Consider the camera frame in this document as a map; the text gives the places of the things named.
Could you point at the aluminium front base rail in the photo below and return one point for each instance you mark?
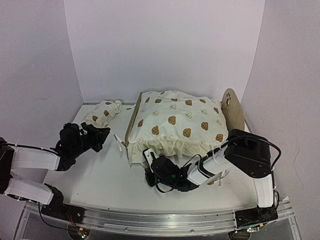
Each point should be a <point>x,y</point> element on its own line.
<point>171,224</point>

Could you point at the small bear print pillow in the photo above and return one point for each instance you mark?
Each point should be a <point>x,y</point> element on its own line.
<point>103,113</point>

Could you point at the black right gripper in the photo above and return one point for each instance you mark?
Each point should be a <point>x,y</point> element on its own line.
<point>152,181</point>

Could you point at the large bear print cushion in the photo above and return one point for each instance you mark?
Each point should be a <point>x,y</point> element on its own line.
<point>173,123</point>

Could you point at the wooden pet bed frame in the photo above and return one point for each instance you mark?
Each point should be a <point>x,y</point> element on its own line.
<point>232,110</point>

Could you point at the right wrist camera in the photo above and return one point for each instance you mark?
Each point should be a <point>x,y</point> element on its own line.
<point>149,156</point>

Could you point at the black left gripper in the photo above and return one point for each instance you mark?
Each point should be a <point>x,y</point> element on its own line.
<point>99,134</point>

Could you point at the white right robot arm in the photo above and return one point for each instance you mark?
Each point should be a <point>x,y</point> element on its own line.
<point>254,155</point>

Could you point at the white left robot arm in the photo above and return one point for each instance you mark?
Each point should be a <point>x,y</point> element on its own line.
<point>15,157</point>

